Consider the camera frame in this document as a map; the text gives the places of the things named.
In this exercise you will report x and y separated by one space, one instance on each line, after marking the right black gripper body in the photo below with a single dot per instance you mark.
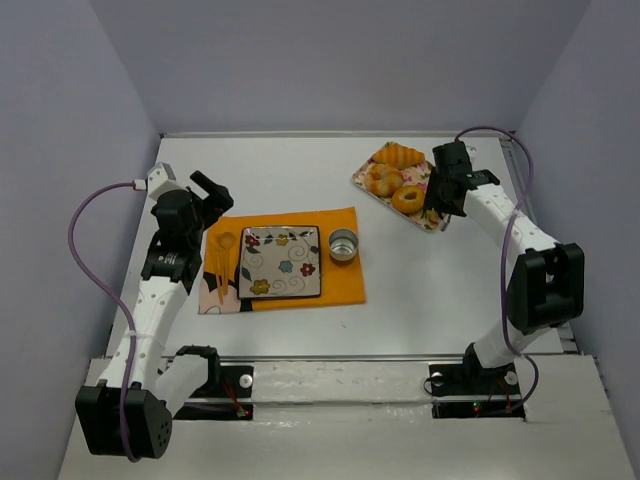
441 195

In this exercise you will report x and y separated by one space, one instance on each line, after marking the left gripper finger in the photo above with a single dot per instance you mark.
218 200
205 183

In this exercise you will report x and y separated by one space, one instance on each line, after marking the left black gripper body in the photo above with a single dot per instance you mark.
207 201

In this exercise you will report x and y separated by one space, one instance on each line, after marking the metal tongs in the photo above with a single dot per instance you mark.
444 223

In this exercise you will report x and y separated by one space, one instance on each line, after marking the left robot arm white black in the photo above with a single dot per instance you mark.
129 410

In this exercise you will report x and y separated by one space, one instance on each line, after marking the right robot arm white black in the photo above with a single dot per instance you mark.
541 279

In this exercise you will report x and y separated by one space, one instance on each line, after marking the striped croissant bread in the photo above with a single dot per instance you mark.
398 156

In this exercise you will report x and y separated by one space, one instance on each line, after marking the twisted round bread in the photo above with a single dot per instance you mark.
383 180

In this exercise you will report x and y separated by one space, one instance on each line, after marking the wooden spoon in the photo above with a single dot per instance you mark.
226 241

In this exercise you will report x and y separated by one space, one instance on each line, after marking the golden bagel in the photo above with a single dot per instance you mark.
408 199

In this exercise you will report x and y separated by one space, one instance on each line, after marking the square floral ceramic plate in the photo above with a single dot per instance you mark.
279 262

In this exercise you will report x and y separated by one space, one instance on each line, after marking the small metal cup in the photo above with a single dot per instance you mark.
343 245

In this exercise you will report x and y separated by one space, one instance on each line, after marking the orange cartoon placemat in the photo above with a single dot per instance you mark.
342 283

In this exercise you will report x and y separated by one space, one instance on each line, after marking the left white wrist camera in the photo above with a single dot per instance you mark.
161 179

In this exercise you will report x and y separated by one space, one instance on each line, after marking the aluminium table rail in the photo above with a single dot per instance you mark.
388 134

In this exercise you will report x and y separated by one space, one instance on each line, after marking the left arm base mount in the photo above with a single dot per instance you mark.
230 399

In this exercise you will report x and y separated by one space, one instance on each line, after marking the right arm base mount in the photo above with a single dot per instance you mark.
460 394

